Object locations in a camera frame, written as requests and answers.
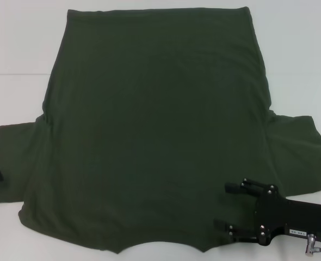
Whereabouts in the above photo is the silver right gripper cable connector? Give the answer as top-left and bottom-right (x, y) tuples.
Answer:
(304, 235), (318, 258)

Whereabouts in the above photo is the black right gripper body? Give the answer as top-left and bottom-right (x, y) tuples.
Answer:
(252, 184), (321, 247)

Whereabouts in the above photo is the dark green t-shirt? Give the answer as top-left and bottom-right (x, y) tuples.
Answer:
(0, 7), (321, 255)

